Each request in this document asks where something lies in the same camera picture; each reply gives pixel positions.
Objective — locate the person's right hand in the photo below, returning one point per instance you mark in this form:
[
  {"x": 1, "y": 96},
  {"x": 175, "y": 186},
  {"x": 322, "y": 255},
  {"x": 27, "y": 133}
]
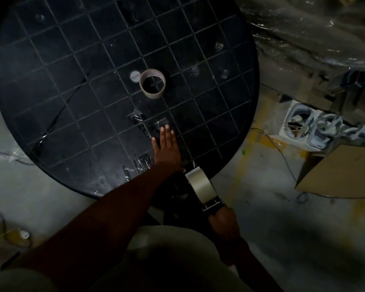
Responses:
[{"x": 223, "y": 223}]

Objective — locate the person's left hand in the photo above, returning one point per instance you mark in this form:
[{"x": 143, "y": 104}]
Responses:
[{"x": 168, "y": 148}]

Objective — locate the person's left middle finger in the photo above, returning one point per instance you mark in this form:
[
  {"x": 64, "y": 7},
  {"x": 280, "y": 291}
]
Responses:
[{"x": 168, "y": 134}]

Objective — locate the person's left little finger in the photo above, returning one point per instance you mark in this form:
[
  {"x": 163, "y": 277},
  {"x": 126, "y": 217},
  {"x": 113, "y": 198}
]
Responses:
[{"x": 155, "y": 144}]

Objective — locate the metal tape dispenser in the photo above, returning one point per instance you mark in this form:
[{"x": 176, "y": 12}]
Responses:
[{"x": 211, "y": 201}]

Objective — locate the person's right forearm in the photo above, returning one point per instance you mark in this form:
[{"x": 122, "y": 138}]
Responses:
[{"x": 246, "y": 264}]

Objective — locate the person's left forearm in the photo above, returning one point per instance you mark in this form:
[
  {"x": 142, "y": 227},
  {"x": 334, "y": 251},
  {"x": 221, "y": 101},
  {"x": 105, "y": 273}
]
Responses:
[{"x": 109, "y": 209}]

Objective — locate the clear tape patch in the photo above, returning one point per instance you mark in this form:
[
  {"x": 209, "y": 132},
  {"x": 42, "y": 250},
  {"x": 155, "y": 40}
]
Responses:
[
  {"x": 140, "y": 165},
  {"x": 149, "y": 120}
]

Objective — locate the loose beige tape roll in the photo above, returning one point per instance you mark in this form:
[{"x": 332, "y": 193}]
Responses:
[{"x": 152, "y": 83}]

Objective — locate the beige tape roll in dispenser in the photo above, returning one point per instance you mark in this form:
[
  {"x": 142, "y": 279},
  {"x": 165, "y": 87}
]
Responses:
[{"x": 202, "y": 183}]

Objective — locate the small white round disc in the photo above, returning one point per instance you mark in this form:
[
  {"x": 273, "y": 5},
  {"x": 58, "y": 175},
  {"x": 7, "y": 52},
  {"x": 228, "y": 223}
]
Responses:
[{"x": 135, "y": 76}]

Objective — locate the round black grid table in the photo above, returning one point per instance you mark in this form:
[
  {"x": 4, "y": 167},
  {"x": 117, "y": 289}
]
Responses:
[{"x": 79, "y": 72}]

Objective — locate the person's light grey clothing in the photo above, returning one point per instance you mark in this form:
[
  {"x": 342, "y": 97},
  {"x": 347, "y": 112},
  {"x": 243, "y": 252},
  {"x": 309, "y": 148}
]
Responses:
[{"x": 170, "y": 258}]

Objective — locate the white plastic fan housing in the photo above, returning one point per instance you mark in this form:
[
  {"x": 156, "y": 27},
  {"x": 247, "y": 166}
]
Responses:
[
  {"x": 324, "y": 132},
  {"x": 296, "y": 120}
]

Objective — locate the crumpled clear plastic scrap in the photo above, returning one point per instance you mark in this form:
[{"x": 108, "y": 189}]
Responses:
[{"x": 13, "y": 156}]

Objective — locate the plastic-wrapped bundle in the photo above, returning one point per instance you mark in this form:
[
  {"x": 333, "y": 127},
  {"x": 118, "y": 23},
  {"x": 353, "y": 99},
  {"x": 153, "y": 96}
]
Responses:
[{"x": 310, "y": 27}]

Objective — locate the brown cardboard sheet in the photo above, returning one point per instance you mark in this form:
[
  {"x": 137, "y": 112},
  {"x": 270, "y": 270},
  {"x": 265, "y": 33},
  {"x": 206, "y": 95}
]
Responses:
[{"x": 343, "y": 173}]

